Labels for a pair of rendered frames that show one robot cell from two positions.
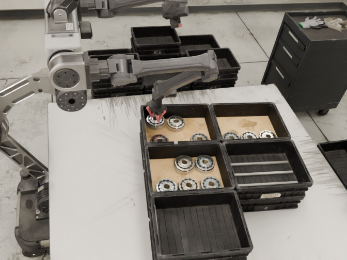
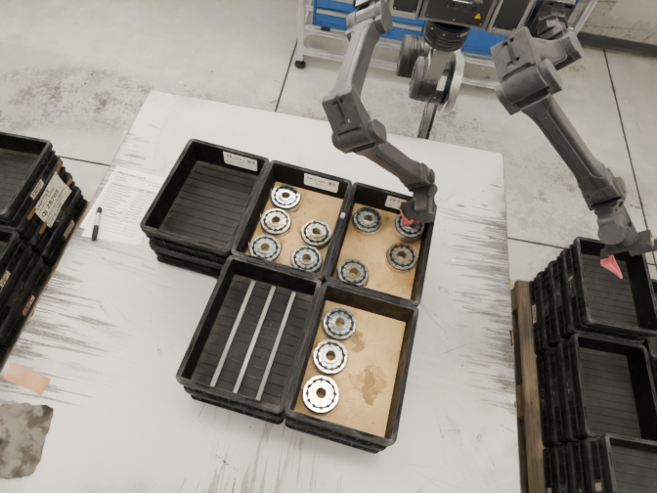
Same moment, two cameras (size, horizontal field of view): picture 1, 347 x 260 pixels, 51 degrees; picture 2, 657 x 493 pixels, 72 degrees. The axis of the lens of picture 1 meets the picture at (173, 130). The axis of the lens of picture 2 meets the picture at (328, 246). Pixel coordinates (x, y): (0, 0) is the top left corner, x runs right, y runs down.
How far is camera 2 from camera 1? 173 cm
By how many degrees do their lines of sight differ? 61
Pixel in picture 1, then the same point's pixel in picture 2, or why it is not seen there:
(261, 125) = (360, 410)
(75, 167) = not seen: hidden behind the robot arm
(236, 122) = (381, 364)
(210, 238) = (197, 219)
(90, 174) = (363, 164)
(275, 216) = not seen: hidden behind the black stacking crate
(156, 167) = (326, 204)
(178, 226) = (231, 195)
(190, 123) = (398, 284)
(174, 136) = (376, 248)
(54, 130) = (447, 149)
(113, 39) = not seen: outside the picture
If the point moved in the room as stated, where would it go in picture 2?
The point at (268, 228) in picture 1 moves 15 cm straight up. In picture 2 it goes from (188, 330) to (178, 313)
